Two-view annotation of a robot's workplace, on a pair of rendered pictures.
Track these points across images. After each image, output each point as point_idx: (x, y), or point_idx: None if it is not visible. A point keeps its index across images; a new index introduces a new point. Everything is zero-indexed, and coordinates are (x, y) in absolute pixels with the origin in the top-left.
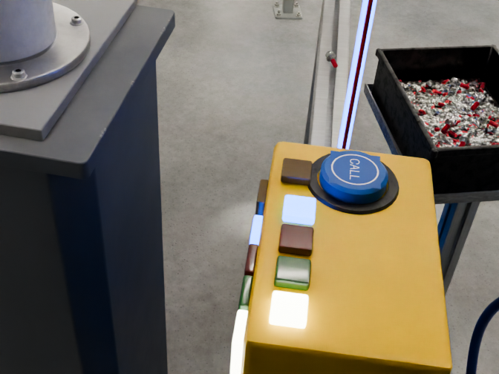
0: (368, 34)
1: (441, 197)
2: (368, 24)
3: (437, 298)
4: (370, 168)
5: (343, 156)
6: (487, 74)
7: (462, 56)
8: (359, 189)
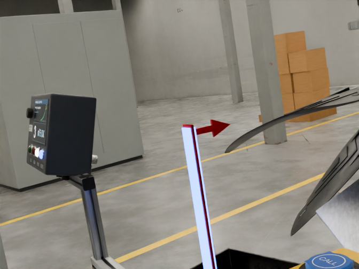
0: (211, 235)
1: None
2: (209, 228)
3: None
4: (334, 256)
5: (313, 260)
6: (234, 266)
7: (217, 262)
8: (346, 266)
